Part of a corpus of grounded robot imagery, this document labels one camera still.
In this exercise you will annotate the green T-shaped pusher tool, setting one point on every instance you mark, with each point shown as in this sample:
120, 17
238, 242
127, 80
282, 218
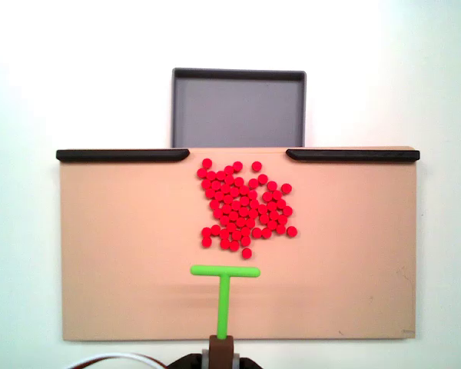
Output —
223, 300

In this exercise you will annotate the black edge rail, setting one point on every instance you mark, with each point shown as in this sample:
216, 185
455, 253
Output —
123, 155
353, 155

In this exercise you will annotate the grey rectangular container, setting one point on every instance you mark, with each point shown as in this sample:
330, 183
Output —
238, 111

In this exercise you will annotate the red cylindrical granule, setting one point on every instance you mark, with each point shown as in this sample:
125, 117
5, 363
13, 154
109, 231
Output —
263, 178
206, 183
287, 210
234, 245
206, 241
246, 253
291, 231
211, 176
253, 183
256, 166
209, 192
280, 229
202, 172
206, 163
224, 244
286, 188
206, 231
237, 166
271, 186
229, 170

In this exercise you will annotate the beige flat board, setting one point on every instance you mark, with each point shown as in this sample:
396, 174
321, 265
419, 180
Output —
330, 250

